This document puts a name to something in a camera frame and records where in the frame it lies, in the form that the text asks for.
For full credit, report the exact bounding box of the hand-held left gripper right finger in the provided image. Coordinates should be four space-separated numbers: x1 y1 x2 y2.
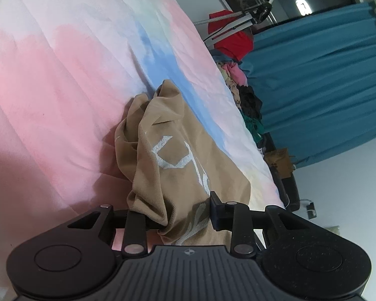
209 191 314 257

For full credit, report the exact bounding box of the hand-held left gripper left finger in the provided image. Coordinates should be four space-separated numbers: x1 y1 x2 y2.
67 204 168 255

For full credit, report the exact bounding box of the tan printed shirt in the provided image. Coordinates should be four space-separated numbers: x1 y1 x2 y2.
114 79 251 247

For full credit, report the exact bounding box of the brown paper bag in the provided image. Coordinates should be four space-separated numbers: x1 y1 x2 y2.
265 149 293 171

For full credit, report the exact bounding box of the green cloth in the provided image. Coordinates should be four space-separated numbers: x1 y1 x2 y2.
243 114 265 141

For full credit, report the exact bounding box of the black cloth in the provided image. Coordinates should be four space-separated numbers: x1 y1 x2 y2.
238 85 264 120

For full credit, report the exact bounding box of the beige cloth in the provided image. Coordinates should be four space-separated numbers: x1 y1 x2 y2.
224 72 242 107

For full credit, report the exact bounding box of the pink cloth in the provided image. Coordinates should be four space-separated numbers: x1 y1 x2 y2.
226 63 249 87

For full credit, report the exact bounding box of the pastel bed blanket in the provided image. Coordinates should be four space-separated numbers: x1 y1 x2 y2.
0 0 286 292

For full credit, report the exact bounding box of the wide blue curtain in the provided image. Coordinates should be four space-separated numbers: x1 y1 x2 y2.
238 2 376 167

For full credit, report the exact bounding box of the red cloth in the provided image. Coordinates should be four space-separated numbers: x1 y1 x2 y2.
207 10 254 61

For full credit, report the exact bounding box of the silver garment steamer stand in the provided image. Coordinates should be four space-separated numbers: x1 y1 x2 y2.
193 0 276 43

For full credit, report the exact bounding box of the white charging cable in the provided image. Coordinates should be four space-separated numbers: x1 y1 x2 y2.
287 194 311 209

